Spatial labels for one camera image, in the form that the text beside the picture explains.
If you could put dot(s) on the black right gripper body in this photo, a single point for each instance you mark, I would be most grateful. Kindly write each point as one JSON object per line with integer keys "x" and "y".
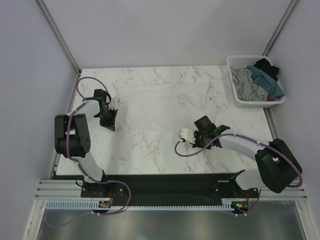
{"x": 200, "y": 140}

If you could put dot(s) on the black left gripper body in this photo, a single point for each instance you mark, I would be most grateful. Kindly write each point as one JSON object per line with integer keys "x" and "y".
{"x": 102, "y": 114}

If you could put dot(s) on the white t-shirt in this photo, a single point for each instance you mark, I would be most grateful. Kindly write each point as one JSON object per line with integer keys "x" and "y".
{"x": 164, "y": 107}

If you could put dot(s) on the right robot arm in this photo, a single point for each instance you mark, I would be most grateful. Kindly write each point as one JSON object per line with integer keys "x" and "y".
{"x": 277, "y": 167}

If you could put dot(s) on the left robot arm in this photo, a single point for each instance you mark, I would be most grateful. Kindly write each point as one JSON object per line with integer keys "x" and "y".
{"x": 72, "y": 136}

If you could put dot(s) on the grey t-shirt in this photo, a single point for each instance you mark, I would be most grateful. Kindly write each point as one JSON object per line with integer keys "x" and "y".
{"x": 246, "y": 89}

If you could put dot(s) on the red garment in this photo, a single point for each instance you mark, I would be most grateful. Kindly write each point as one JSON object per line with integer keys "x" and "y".
{"x": 271, "y": 99}

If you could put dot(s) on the teal blue t-shirt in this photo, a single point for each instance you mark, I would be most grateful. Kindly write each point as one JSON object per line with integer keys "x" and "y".
{"x": 263, "y": 80}

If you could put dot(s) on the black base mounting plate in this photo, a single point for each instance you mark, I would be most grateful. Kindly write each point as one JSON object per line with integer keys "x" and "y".
{"x": 168, "y": 189}

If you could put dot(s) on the black t-shirt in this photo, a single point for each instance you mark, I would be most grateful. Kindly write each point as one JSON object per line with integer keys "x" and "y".
{"x": 271, "y": 70}

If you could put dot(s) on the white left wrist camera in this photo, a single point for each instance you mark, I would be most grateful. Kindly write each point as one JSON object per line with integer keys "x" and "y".
{"x": 114, "y": 104}

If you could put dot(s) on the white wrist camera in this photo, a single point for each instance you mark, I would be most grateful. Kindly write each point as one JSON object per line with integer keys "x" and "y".
{"x": 114, "y": 104}
{"x": 187, "y": 135}

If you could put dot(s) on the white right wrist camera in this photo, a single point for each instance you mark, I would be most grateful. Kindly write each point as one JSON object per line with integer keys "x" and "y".
{"x": 187, "y": 135}

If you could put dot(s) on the white slotted cable duct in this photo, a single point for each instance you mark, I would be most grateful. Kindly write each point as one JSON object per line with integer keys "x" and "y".
{"x": 99, "y": 205}

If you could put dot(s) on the aluminium rail frame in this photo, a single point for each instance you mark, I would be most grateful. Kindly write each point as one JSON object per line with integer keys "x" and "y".
{"x": 67, "y": 189}

